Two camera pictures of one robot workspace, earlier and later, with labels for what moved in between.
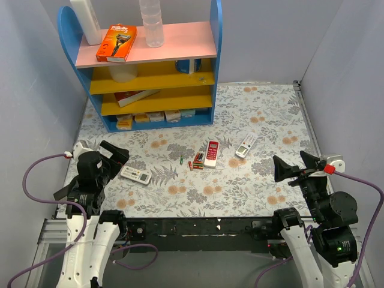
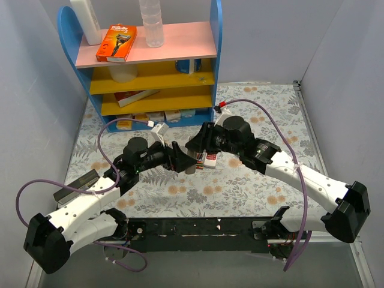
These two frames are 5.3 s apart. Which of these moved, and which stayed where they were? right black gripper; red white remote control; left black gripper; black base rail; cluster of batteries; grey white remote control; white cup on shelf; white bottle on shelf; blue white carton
Moved: right black gripper; grey white remote control; left black gripper
Stayed: cluster of batteries; blue white carton; red white remote control; white bottle on shelf; white cup on shelf; black base rail
